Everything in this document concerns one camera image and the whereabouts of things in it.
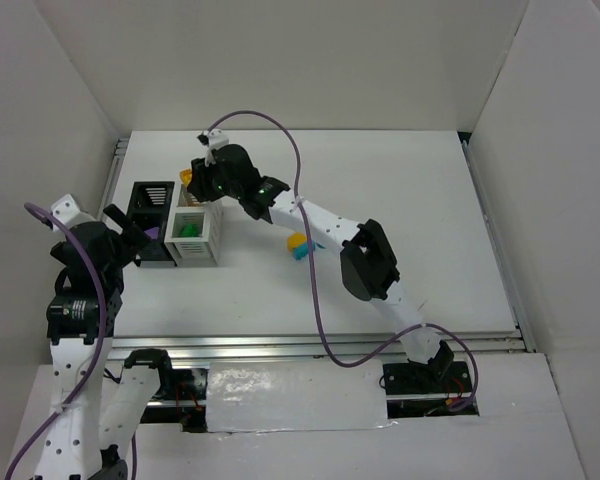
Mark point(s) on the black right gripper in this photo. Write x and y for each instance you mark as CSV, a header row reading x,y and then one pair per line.
x,y
198,177

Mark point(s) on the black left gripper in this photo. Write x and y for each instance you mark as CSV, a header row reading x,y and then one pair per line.
x,y
122,228

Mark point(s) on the yellow half-round lego brick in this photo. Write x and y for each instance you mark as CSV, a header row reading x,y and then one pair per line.
x,y
186,176

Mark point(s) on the long yellow lego brick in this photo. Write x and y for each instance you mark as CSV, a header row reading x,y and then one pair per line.
x,y
193,201

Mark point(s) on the purple rounded lego brick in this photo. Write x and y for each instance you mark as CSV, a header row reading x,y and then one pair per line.
x,y
153,233

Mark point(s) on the green square lego brick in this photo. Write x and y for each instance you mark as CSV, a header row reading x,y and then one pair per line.
x,y
194,230

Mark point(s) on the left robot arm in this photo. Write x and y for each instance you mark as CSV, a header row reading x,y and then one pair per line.
x,y
85,438

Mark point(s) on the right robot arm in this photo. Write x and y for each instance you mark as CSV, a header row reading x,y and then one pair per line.
x,y
368,264

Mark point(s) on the black slotted container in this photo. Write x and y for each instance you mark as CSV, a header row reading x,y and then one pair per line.
x,y
148,207

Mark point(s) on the white slotted container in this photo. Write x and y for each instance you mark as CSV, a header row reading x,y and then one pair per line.
x,y
201,251

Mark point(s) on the yellow oval lego brick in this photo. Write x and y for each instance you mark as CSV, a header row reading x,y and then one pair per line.
x,y
295,240

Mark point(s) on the teal rectangular lego brick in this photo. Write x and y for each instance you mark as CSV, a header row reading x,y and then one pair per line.
x,y
304,249

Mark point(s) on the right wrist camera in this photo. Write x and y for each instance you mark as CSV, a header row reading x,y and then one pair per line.
x,y
212,140

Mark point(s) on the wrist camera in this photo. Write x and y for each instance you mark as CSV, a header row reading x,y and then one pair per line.
x,y
212,140
68,211

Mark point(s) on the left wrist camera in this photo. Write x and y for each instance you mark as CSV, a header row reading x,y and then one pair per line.
x,y
68,211

